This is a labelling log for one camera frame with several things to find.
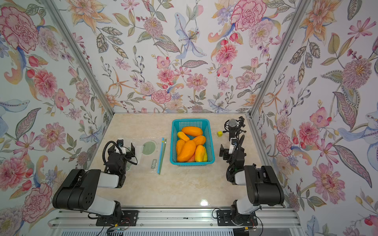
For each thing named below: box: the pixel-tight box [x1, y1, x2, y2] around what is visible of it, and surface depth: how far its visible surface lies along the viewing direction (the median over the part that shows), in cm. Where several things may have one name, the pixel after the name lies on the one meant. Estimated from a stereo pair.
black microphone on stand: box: [222, 116, 247, 142], surface depth 94 cm
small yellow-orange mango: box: [177, 131, 190, 142], surface depth 105 cm
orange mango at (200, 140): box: [192, 135, 207, 147], surface depth 100 cm
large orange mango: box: [177, 140, 197, 163], surface depth 92 cm
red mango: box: [186, 151, 196, 163], surface depth 91 cm
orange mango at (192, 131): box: [181, 126, 204, 138], surface depth 109 cm
